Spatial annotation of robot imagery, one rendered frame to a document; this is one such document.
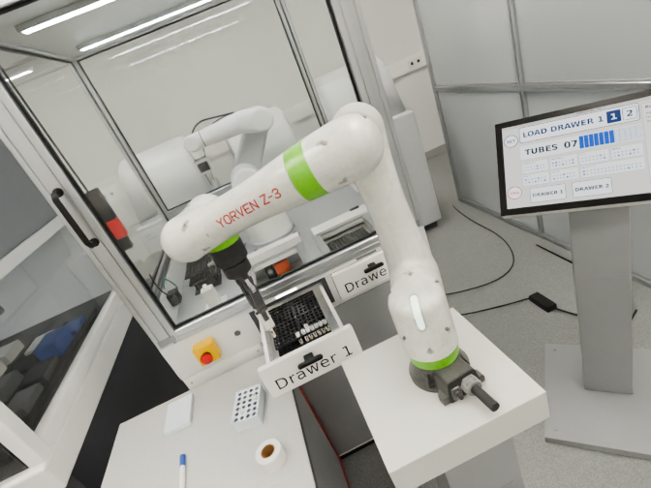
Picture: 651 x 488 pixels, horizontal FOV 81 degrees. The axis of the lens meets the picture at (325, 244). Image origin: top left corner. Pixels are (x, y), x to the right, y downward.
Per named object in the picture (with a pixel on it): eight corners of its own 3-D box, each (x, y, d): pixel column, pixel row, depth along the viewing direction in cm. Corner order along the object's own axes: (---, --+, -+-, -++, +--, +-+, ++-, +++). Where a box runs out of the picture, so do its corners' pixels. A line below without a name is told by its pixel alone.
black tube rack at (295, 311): (335, 338, 120) (327, 322, 117) (284, 363, 119) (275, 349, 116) (319, 303, 140) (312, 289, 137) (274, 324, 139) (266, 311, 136)
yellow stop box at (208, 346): (221, 359, 132) (211, 344, 129) (201, 368, 131) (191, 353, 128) (221, 350, 136) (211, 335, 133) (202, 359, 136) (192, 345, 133)
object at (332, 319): (355, 349, 113) (348, 333, 111) (275, 388, 111) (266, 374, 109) (322, 287, 149) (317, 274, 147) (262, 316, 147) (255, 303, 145)
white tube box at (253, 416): (263, 424, 111) (257, 415, 110) (236, 433, 112) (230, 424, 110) (265, 390, 122) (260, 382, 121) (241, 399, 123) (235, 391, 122)
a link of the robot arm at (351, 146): (393, 150, 79) (366, 96, 75) (396, 168, 68) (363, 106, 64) (319, 190, 85) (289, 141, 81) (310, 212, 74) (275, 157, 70)
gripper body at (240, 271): (216, 264, 107) (232, 290, 110) (226, 272, 100) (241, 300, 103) (239, 251, 109) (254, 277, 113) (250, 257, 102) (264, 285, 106)
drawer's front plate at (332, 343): (363, 353, 112) (352, 325, 108) (273, 399, 110) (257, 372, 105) (361, 350, 114) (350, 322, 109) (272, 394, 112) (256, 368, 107)
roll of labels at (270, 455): (281, 474, 95) (274, 465, 94) (257, 473, 98) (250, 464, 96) (290, 447, 101) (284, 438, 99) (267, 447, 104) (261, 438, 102)
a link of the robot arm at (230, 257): (246, 235, 100) (235, 229, 108) (206, 259, 96) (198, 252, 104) (257, 255, 103) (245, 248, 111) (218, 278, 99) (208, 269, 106)
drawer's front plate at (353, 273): (413, 266, 142) (405, 241, 137) (342, 300, 140) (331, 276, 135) (410, 264, 144) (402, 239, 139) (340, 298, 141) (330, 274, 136)
